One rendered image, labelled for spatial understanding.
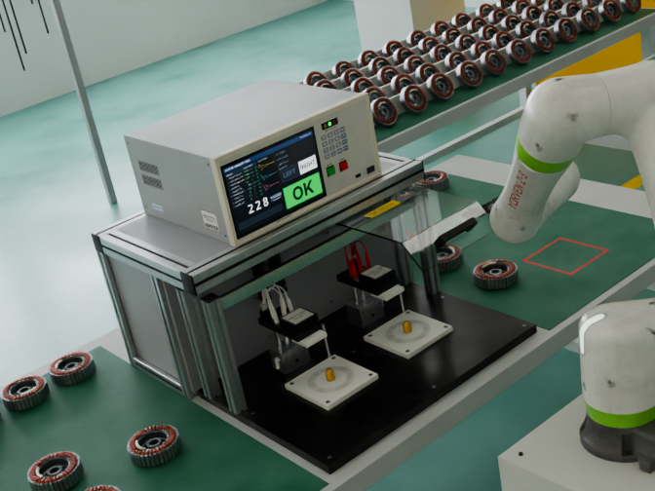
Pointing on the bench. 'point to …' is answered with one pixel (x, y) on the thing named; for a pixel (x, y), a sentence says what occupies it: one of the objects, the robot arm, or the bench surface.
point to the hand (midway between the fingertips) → (488, 210)
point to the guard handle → (455, 232)
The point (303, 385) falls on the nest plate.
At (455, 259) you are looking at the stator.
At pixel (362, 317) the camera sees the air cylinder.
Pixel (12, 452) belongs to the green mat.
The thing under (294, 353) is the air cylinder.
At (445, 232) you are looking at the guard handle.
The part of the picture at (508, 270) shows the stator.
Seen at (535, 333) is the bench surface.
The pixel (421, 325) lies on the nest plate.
